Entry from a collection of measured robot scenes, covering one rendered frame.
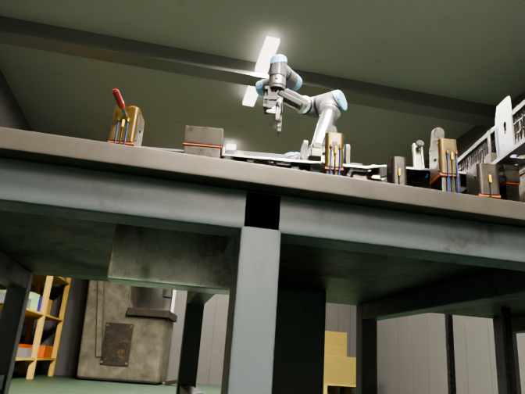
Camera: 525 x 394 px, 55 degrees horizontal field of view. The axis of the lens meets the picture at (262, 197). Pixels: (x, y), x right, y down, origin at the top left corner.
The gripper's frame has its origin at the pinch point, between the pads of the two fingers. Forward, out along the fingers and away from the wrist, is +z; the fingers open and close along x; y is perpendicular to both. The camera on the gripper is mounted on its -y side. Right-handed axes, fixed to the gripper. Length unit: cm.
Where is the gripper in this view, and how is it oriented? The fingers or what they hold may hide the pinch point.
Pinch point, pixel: (279, 128)
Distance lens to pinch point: 217.7
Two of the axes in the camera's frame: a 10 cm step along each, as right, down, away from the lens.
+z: -0.7, 9.5, -3.2
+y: -9.9, -0.4, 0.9
